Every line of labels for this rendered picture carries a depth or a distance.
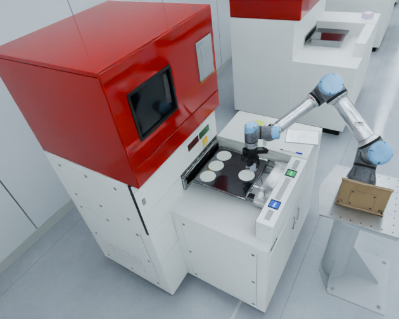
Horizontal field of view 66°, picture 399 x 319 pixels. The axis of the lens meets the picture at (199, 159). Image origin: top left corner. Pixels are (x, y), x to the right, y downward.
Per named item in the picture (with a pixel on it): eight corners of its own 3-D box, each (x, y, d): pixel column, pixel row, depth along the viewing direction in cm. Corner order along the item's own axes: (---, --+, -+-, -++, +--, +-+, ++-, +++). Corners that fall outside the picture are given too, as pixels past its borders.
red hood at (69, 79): (43, 150, 180) (-15, 51, 141) (132, 86, 229) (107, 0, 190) (139, 190, 145) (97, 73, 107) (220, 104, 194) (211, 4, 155)
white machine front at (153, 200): (146, 234, 175) (127, 185, 149) (215, 150, 224) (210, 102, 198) (150, 236, 174) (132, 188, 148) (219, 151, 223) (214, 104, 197)
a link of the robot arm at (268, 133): (279, 126, 175) (259, 126, 177) (280, 124, 164) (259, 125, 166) (278, 140, 175) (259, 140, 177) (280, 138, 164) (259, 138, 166)
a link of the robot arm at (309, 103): (324, 80, 181) (258, 131, 188) (328, 75, 170) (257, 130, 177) (337, 95, 179) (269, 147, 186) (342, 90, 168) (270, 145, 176)
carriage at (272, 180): (253, 204, 178) (253, 201, 176) (276, 166, 200) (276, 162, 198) (266, 209, 174) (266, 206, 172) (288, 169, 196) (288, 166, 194)
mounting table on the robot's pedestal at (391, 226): (401, 195, 190) (408, 180, 181) (395, 253, 162) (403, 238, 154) (325, 176, 209) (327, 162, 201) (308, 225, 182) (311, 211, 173)
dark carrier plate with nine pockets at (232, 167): (194, 180, 193) (194, 179, 193) (220, 148, 214) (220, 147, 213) (243, 197, 177) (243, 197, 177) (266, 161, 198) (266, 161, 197)
